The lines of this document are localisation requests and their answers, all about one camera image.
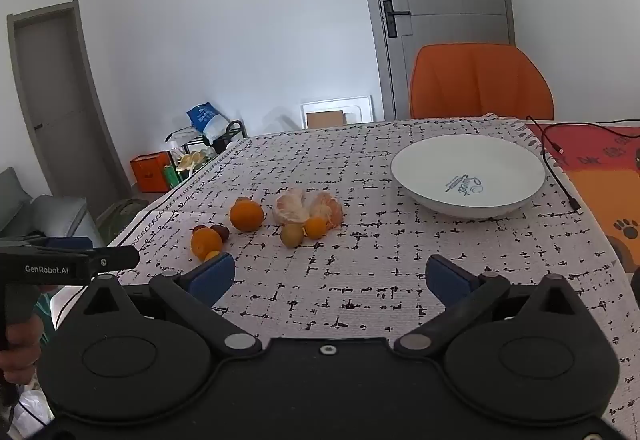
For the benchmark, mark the black metal rack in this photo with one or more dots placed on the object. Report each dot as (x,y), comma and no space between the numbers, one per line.
(236,124)

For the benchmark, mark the person's left hand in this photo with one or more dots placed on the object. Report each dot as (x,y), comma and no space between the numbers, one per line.
(17,350)

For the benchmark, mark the white foam frame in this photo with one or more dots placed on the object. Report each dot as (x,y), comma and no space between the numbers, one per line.
(360,108)

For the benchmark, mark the pale yellow bundle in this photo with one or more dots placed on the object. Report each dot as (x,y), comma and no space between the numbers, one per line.
(192,160)

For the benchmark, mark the green patterned bag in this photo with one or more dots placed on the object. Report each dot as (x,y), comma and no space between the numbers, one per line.
(120,215)

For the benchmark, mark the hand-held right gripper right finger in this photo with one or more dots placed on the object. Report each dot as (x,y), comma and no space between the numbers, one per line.
(447,277)

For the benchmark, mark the brown cardboard piece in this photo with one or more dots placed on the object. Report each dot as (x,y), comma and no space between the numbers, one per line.
(325,120)

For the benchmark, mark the orange chair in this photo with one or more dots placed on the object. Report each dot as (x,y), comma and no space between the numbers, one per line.
(475,80)

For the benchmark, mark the small orange kumquat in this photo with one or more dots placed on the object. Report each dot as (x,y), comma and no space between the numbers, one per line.
(316,227)
(212,255)

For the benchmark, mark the orange box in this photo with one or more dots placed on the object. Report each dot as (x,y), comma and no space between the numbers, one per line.
(150,173)

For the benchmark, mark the blue white plastic bag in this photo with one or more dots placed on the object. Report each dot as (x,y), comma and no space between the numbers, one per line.
(202,118)

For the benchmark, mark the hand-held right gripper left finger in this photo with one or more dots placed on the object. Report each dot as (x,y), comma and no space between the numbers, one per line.
(215,272)

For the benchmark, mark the grey sofa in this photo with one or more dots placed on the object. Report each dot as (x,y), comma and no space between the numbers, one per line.
(50,215)

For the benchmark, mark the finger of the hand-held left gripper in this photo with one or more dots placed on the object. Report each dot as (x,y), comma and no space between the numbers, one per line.
(117,257)
(67,242)

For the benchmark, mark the large orange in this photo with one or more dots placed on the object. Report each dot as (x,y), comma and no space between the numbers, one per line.
(202,244)
(246,215)

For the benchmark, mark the clear plastic bag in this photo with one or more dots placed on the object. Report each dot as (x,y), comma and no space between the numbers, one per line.
(27,415)

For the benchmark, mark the peeled orange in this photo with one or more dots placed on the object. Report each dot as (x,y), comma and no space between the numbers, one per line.
(290,206)
(330,207)

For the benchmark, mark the orange paw print mat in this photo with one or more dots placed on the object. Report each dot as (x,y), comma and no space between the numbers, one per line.
(600,190)

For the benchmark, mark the white bowl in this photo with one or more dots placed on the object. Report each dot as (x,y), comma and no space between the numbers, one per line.
(450,160)

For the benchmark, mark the brown kiwi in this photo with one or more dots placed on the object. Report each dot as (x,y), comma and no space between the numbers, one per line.
(292,235)

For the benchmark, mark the brown grey door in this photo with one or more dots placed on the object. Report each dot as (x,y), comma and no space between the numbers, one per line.
(55,95)

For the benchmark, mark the black patterned white tablecloth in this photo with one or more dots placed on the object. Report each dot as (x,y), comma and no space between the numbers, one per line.
(350,270)

